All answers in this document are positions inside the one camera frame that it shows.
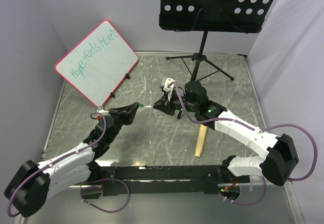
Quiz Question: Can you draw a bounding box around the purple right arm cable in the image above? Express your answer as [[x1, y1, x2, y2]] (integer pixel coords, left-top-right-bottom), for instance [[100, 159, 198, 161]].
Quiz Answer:
[[168, 81, 318, 206]]

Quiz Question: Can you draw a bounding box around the pink framed whiteboard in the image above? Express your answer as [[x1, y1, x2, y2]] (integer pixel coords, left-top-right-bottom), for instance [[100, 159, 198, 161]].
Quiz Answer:
[[55, 20, 139, 106]]

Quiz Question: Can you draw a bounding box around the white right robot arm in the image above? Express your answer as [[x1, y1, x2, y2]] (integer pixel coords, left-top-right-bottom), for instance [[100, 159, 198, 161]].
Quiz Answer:
[[153, 78, 299, 186]]

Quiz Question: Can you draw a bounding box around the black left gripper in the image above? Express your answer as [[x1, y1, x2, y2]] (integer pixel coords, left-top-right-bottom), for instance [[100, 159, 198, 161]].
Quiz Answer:
[[107, 102, 139, 143]]

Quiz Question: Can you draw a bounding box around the black music stand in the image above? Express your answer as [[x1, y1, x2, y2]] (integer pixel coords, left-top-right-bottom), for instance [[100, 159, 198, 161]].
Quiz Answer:
[[159, 0, 274, 81]]

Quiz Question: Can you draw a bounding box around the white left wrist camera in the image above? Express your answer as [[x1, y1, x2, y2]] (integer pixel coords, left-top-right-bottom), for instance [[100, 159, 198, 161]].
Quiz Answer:
[[97, 109, 109, 116]]

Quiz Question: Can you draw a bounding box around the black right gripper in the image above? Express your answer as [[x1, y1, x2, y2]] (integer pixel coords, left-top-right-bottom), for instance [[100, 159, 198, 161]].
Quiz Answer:
[[153, 89, 198, 117]]

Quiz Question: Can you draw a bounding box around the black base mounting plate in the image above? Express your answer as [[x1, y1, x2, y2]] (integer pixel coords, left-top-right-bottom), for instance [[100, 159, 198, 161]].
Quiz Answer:
[[69, 165, 250, 197]]

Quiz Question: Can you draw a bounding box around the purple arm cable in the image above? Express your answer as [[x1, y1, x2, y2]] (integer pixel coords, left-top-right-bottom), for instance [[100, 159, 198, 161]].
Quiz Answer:
[[168, 81, 318, 206], [6, 112, 131, 217]]

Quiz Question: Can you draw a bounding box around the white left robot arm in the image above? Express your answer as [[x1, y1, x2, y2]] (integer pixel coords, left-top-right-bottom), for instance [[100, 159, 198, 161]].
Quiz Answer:
[[4, 102, 141, 217]]

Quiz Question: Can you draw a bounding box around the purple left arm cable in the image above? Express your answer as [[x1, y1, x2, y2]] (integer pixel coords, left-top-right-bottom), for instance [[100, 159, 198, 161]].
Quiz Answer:
[[6, 112, 131, 217]]

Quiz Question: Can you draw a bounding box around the beige toy microphone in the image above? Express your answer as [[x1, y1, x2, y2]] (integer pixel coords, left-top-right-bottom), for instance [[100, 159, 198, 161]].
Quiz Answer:
[[194, 125, 207, 158]]

